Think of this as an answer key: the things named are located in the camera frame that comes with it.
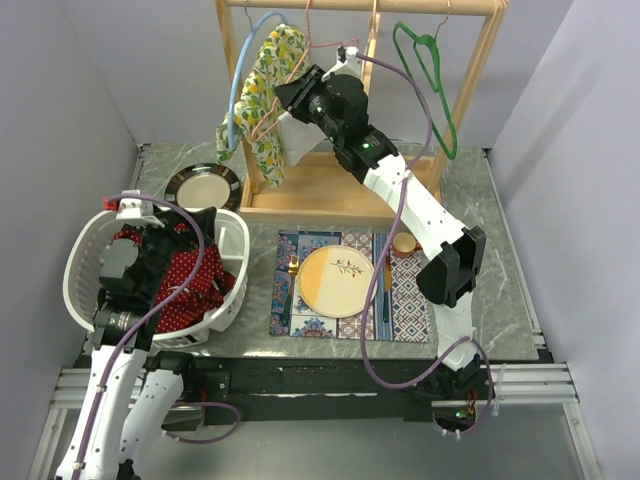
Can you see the patterned placemat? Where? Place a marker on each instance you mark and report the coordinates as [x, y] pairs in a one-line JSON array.
[[409, 311]]

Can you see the light grey garment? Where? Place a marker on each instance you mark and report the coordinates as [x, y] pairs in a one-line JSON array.
[[298, 138]]

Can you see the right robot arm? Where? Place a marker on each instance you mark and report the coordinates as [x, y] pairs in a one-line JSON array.
[[453, 251]]

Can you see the beige wooden hanger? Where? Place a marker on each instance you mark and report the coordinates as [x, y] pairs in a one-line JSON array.
[[367, 67]]

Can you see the black rimmed plate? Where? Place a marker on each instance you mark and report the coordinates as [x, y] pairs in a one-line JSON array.
[[204, 185]]

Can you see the blue plastic hanger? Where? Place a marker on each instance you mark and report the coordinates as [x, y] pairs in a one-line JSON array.
[[236, 77]]

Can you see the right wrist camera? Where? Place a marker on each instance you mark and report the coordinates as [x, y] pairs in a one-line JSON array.
[[347, 63]]

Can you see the orange cream plate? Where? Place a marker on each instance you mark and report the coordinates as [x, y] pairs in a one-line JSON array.
[[333, 281]]

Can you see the lemon print garment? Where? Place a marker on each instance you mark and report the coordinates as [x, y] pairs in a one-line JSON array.
[[275, 60]]

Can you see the white laundry basket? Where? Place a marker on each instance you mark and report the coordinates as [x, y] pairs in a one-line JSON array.
[[80, 285]]

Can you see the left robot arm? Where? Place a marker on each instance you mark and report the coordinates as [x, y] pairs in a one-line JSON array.
[[121, 411]]

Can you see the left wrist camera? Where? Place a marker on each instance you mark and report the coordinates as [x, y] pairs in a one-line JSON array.
[[134, 212]]

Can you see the wooden clothes rack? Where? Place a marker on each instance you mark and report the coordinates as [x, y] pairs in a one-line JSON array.
[[319, 190]]

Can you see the black base frame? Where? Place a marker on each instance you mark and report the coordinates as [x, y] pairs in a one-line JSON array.
[[282, 389]]

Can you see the knife with green handle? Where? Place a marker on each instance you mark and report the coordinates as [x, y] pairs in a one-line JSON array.
[[387, 289]]

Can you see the gold fork green handle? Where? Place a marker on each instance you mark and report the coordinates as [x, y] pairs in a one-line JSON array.
[[293, 268]]

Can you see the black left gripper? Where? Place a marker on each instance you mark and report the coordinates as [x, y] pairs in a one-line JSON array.
[[181, 238]]

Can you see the red polka dot garment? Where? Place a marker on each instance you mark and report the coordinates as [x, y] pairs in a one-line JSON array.
[[204, 293]]

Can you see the green velvet hanger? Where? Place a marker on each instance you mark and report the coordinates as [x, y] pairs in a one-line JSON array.
[[427, 53]]

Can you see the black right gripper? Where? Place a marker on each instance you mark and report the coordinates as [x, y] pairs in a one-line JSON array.
[[296, 94]]

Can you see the orange cup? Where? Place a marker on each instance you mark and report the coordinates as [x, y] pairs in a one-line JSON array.
[[405, 245]]

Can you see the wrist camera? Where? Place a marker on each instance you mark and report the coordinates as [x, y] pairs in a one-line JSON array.
[[347, 63], [134, 212]]

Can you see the pink wire hanger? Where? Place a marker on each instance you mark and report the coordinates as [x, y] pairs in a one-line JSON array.
[[258, 133]]

